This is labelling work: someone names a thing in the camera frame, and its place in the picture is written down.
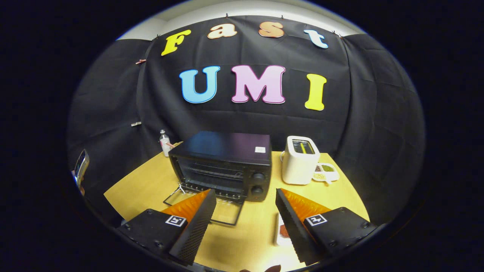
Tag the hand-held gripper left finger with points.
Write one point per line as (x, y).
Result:
(196, 230)

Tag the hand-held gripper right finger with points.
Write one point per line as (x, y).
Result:
(293, 230)

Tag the reddish brown steak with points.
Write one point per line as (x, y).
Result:
(283, 230)

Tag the black toaster oven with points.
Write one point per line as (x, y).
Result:
(227, 151)

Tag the white bread toaster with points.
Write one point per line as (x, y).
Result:
(298, 166)

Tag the white rectangular plate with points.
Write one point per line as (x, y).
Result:
(280, 241)

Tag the white divided seasoning dish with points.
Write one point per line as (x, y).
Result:
(326, 172)

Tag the pink stick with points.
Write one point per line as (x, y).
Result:
(171, 144)

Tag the clear plastic bottle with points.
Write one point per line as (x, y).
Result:
(165, 145)

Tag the pink clip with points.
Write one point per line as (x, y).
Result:
(140, 61)

